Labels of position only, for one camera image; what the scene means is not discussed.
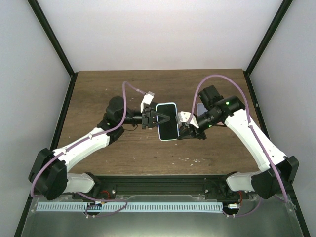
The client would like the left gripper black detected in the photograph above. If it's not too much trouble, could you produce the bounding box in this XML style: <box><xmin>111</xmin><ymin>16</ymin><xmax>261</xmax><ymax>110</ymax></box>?
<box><xmin>119</xmin><ymin>106</ymin><xmax>171</xmax><ymax>130</ymax></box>

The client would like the phone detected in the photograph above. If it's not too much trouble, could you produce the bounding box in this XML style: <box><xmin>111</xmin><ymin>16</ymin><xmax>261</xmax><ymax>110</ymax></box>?
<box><xmin>197</xmin><ymin>103</ymin><xmax>207</xmax><ymax>116</ymax></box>
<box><xmin>156</xmin><ymin>102</ymin><xmax>179</xmax><ymax>141</ymax></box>

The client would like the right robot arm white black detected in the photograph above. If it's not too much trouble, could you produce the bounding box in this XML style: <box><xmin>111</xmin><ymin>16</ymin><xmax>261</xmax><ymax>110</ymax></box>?
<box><xmin>176</xmin><ymin>86</ymin><xmax>299</xmax><ymax>199</ymax></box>

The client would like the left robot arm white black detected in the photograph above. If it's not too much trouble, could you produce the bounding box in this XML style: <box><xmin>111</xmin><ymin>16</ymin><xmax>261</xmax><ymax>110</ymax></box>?
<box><xmin>29</xmin><ymin>94</ymin><xmax>171</xmax><ymax>200</ymax></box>

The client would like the clear acrylic sheet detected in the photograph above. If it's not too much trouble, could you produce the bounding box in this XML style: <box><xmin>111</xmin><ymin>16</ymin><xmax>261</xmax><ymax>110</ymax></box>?
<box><xmin>21</xmin><ymin>196</ymin><xmax>304</xmax><ymax>237</ymax></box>

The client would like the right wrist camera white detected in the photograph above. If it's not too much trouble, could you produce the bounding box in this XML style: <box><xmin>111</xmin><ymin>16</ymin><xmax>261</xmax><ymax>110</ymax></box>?
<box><xmin>176</xmin><ymin>111</ymin><xmax>199</xmax><ymax>128</ymax></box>

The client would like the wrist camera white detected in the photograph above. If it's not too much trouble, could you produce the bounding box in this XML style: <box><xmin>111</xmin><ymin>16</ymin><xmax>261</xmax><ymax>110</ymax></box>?
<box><xmin>176</xmin><ymin>111</ymin><xmax>199</xmax><ymax>128</ymax></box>
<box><xmin>140</xmin><ymin>91</ymin><xmax>155</xmax><ymax>112</ymax></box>

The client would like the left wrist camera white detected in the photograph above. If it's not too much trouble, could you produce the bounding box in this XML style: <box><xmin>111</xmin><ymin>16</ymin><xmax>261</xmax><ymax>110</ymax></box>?
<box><xmin>140</xmin><ymin>91</ymin><xmax>155</xmax><ymax>112</ymax></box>

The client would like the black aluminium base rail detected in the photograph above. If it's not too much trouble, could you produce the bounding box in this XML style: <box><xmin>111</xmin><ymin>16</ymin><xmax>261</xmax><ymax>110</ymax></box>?
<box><xmin>66</xmin><ymin>174</ymin><xmax>260</xmax><ymax>200</ymax></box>

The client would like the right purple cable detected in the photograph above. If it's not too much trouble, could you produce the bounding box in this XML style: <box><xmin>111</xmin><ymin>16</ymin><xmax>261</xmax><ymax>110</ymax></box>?
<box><xmin>189</xmin><ymin>75</ymin><xmax>288</xmax><ymax>218</ymax></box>

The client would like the purple cable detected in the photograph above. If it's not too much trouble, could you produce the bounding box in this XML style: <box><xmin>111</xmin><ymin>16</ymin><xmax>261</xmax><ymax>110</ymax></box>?
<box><xmin>189</xmin><ymin>75</ymin><xmax>288</xmax><ymax>218</ymax></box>
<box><xmin>30</xmin><ymin>81</ymin><xmax>149</xmax><ymax>220</ymax></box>

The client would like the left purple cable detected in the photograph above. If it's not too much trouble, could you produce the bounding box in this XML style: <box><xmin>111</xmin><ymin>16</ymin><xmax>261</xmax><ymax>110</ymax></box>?
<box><xmin>30</xmin><ymin>81</ymin><xmax>149</xmax><ymax>220</ymax></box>

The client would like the light blue slotted cable duct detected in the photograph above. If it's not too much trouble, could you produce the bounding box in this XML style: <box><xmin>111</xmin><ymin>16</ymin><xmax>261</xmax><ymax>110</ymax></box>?
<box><xmin>36</xmin><ymin>202</ymin><xmax>223</xmax><ymax>213</ymax></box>

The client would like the right black frame post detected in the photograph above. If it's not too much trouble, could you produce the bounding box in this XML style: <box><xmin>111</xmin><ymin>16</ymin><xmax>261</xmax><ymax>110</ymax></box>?
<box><xmin>243</xmin><ymin>0</ymin><xmax>293</xmax><ymax>75</ymax></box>

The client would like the black frame post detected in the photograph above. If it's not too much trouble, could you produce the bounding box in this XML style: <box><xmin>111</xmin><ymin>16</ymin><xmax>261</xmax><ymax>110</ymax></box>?
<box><xmin>243</xmin><ymin>0</ymin><xmax>293</xmax><ymax>75</ymax></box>
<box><xmin>26</xmin><ymin>0</ymin><xmax>75</xmax><ymax>77</ymax></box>

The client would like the left black frame post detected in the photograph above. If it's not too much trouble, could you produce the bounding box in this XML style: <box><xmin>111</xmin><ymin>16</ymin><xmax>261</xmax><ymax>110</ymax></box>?
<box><xmin>26</xmin><ymin>0</ymin><xmax>75</xmax><ymax>77</ymax></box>

